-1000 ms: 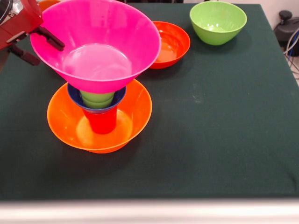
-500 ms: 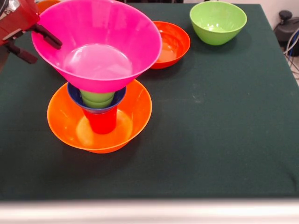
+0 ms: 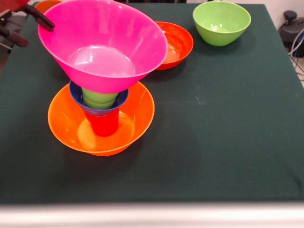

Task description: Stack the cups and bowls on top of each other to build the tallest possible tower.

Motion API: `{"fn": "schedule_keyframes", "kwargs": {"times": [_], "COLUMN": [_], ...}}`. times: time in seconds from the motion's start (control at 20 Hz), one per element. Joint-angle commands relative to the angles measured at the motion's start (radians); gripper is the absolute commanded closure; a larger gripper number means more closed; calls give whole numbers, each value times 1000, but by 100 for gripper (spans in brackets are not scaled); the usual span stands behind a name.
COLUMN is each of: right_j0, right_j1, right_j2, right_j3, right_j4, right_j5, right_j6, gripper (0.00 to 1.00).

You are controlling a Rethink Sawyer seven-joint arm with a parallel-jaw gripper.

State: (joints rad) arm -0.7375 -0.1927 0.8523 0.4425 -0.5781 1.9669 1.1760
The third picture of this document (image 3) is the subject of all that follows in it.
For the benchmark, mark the small blue plastic bowl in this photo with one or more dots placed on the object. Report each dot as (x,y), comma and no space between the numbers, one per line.
(76,95)

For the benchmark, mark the red plastic cup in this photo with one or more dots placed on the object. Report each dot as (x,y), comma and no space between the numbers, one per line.
(104,124)

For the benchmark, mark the green plastic cup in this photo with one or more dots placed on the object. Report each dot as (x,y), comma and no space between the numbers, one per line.
(99,96)
(99,105)

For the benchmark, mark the large pink plastic bowl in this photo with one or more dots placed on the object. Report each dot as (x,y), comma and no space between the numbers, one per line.
(107,28)

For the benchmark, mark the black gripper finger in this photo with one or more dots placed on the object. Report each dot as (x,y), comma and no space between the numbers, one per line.
(16,39)
(41,20)

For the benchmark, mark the orange-red plastic cup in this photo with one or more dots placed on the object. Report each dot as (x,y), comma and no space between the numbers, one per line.
(46,6)

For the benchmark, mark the green plastic bowl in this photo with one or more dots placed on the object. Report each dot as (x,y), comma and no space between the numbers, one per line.
(221,19)

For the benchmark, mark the large orange plastic bowl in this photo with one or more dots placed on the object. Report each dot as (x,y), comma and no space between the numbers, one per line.
(137,111)

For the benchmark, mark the dark green table cloth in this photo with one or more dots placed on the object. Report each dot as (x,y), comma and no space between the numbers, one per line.
(213,154)

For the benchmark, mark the red-orange plastic bowl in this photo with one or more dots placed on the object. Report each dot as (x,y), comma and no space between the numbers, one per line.
(180,47)

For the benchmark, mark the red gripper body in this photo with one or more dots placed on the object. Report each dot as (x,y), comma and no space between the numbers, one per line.
(12,4)

